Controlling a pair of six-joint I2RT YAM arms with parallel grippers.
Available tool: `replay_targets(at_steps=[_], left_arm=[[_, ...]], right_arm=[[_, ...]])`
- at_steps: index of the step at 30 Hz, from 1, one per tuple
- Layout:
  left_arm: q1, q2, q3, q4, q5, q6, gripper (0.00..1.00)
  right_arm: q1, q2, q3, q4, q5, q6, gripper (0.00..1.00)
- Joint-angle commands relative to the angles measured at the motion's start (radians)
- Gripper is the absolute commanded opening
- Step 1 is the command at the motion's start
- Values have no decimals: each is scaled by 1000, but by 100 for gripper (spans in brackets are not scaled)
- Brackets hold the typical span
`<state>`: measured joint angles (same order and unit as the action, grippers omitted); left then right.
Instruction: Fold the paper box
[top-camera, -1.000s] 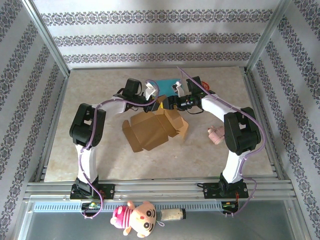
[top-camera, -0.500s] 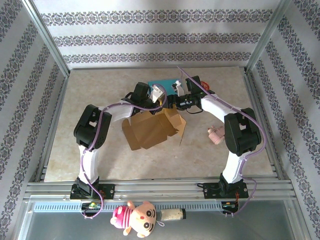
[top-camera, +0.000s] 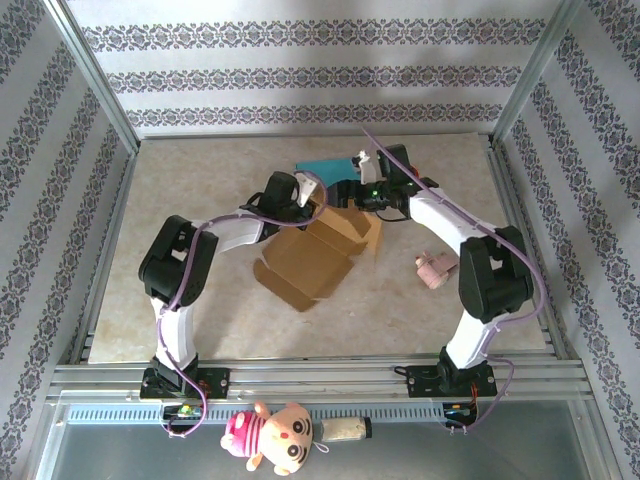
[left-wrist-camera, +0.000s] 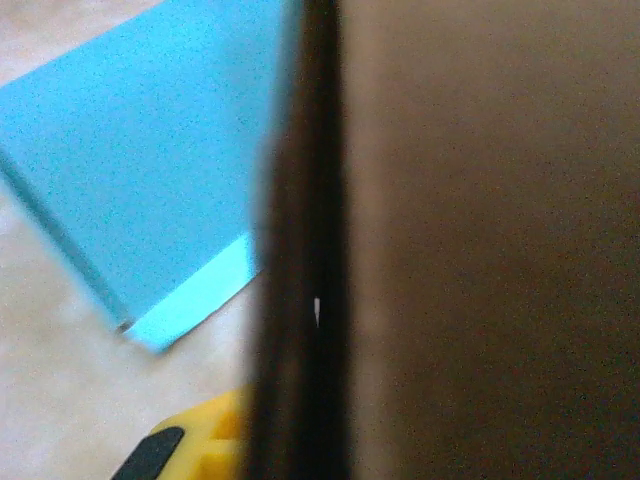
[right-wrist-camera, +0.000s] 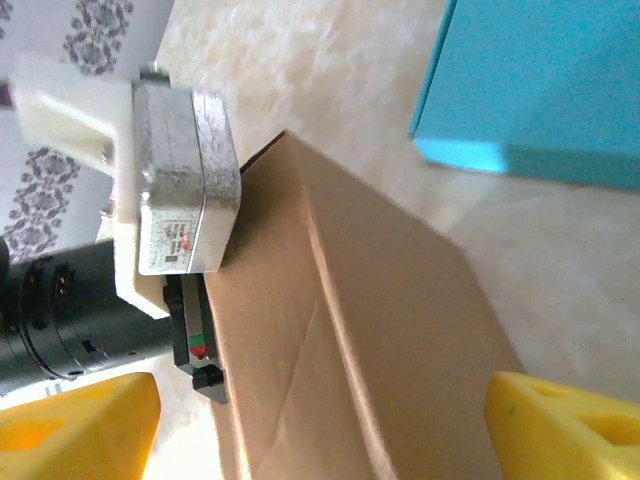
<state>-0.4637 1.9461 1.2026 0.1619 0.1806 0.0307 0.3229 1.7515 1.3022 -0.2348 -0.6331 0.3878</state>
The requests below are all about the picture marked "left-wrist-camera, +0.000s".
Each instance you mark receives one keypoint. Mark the brown cardboard box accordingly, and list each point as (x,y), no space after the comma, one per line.
(475,240)

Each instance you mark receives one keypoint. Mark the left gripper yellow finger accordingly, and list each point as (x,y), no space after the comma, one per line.
(210,440)

